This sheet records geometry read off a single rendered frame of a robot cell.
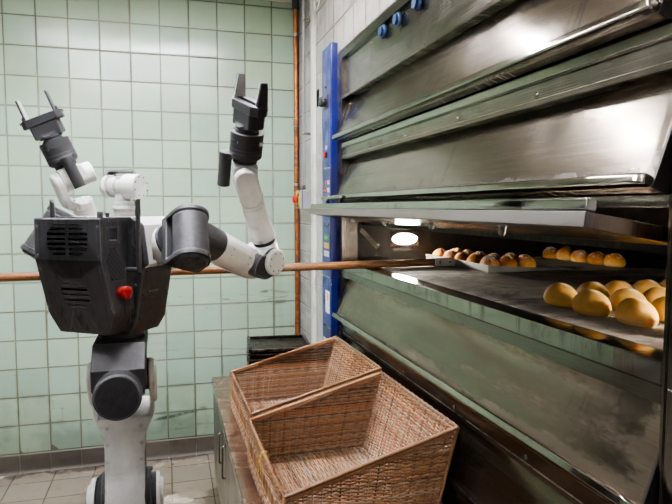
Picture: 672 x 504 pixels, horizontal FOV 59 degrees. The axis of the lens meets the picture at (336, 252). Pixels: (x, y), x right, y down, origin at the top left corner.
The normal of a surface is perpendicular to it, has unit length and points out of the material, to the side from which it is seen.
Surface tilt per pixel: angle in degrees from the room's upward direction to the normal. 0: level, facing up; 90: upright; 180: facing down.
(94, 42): 90
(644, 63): 90
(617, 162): 70
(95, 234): 90
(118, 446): 84
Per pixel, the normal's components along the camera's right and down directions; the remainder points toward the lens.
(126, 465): 0.27, -0.03
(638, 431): -0.90, -0.32
